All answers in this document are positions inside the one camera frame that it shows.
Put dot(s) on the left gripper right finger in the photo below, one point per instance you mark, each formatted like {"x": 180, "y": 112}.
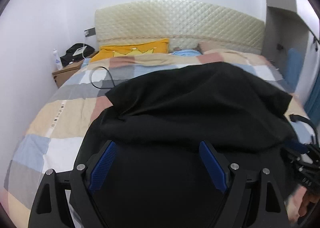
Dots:
{"x": 250, "y": 198}

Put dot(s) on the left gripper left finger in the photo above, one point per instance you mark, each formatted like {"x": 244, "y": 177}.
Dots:
{"x": 50, "y": 206}

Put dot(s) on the black puffer jacket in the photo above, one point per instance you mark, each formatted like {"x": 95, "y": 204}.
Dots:
{"x": 154, "y": 127}

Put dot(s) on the right hand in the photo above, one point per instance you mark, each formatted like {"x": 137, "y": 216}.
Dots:
{"x": 298, "y": 202}

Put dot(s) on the patchwork checkered bed quilt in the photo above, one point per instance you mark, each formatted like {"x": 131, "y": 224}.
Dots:
{"x": 55, "y": 135}

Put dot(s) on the blue hanging cloth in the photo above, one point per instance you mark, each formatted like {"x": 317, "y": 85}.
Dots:
{"x": 293, "y": 68}

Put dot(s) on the wooden nightstand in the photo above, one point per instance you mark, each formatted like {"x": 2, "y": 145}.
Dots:
{"x": 61, "y": 76}

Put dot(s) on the white spray bottle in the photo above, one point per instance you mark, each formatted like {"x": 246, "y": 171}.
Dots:
{"x": 57, "y": 60}

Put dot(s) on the black bag on nightstand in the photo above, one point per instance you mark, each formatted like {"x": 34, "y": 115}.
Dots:
{"x": 76, "y": 53}

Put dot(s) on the grey wardrobe cabinet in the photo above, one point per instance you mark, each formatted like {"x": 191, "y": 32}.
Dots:
{"x": 293, "y": 24}

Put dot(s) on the yellow pillow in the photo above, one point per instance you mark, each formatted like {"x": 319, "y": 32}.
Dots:
{"x": 110, "y": 51}

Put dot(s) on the light blue pillow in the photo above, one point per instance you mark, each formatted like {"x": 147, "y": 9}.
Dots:
{"x": 187, "y": 53}

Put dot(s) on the cream quilted headboard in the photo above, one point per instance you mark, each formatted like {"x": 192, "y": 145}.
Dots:
{"x": 185, "y": 23}

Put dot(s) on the wall socket panel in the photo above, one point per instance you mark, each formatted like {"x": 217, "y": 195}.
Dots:
{"x": 90, "y": 32}

